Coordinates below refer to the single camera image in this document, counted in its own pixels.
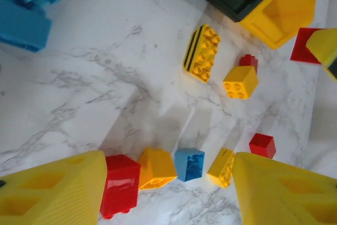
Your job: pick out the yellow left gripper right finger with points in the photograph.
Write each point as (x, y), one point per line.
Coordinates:
(284, 196)

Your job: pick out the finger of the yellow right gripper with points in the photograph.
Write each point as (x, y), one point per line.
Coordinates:
(326, 48)

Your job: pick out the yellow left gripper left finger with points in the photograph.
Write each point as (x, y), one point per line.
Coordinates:
(52, 196)

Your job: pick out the yellow striped lego brick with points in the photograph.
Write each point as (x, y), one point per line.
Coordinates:
(202, 56)

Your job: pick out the yellow bin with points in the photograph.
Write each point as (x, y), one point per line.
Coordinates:
(289, 11)

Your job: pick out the small red lego brick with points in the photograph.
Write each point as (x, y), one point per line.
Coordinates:
(248, 61)

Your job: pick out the yellow square lego brick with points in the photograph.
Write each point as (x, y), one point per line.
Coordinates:
(241, 82)

